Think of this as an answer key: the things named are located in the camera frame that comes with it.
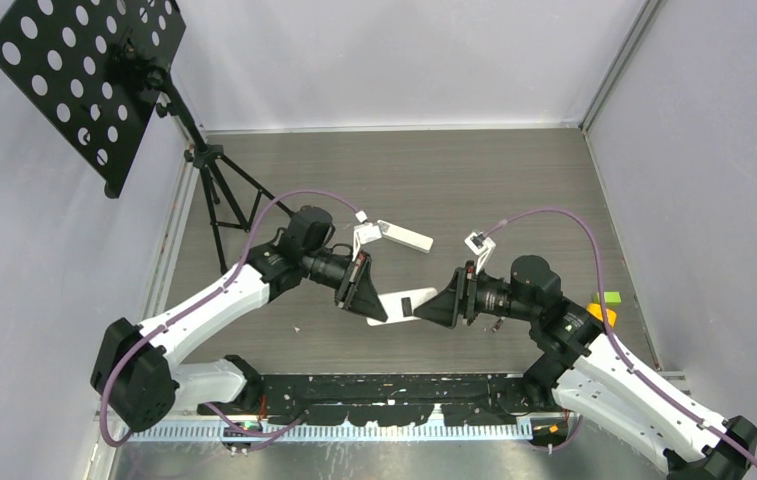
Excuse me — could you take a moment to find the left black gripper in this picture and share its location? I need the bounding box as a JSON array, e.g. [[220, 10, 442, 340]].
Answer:
[[302, 249, 387, 321]]

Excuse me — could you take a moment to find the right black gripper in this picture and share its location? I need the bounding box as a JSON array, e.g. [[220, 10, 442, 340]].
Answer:
[[414, 260, 538, 328]]

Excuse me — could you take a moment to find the long white remote control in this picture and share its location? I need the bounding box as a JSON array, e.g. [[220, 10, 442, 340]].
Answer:
[[377, 220, 434, 254]]

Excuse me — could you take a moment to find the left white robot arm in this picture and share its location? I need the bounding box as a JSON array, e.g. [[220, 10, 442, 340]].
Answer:
[[90, 206, 388, 433]]

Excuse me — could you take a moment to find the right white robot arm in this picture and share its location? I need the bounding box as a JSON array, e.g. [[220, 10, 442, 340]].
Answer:
[[413, 255, 757, 479]]

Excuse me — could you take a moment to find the black purple battery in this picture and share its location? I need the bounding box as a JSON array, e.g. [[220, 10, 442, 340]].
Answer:
[[491, 318, 504, 332]]

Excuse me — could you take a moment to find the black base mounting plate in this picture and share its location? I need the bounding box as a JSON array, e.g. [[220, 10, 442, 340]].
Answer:
[[196, 372, 591, 429]]

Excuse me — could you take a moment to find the orange block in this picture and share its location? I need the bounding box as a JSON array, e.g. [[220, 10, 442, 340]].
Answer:
[[586, 303, 617, 328]]

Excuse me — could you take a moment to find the green block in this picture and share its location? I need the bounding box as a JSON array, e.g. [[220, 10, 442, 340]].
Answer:
[[593, 291, 622, 306]]

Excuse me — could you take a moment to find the black perforated music stand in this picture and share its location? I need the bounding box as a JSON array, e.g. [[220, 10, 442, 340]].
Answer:
[[0, 0, 273, 272]]

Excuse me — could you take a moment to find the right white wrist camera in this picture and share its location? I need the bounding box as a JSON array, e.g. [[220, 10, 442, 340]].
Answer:
[[464, 232, 496, 274]]

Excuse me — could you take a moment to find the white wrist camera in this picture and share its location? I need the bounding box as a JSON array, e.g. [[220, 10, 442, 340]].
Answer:
[[464, 232, 496, 274], [351, 210, 383, 260]]

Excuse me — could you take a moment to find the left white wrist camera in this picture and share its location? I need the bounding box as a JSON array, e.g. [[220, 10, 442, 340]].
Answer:
[[351, 210, 383, 260]]

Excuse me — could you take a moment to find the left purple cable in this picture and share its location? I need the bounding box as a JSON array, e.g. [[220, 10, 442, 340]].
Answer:
[[98, 190, 363, 455]]

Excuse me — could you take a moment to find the purple cable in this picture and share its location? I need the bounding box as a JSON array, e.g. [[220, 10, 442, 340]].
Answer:
[[483, 206, 757, 480], [98, 190, 363, 455]]

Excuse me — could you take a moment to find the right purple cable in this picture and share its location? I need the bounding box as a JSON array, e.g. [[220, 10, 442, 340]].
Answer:
[[483, 206, 757, 480]]

